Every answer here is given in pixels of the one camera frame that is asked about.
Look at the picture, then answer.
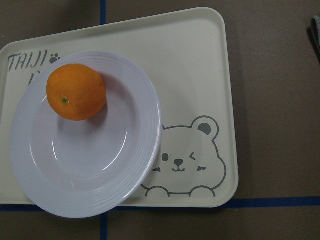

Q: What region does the orange fruit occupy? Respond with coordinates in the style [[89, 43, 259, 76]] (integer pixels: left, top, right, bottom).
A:
[[46, 64, 107, 121]]

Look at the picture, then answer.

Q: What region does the cream bear tray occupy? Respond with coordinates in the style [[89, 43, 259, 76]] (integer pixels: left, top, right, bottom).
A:
[[0, 7, 239, 208]]

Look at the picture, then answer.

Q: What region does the white round plate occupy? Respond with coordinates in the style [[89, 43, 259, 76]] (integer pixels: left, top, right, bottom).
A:
[[9, 51, 162, 219]]

